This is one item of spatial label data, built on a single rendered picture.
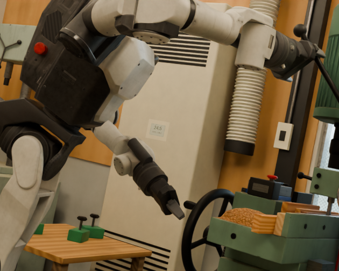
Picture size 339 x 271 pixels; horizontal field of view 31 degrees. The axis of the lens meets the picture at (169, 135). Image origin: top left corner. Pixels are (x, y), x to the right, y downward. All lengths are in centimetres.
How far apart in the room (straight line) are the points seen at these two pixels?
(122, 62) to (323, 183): 61
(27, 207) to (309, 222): 74
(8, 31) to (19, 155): 217
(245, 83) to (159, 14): 185
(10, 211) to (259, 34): 83
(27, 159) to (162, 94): 157
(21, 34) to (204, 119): 129
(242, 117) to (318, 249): 156
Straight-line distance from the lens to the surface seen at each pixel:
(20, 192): 168
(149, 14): 122
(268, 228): 137
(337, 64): 160
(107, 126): 200
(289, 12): 323
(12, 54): 371
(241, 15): 133
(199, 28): 125
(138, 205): 315
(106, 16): 132
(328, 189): 162
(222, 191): 180
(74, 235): 285
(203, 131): 299
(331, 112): 158
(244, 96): 302
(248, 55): 136
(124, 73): 158
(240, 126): 300
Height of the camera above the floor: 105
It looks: 1 degrees up
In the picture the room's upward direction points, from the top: 11 degrees clockwise
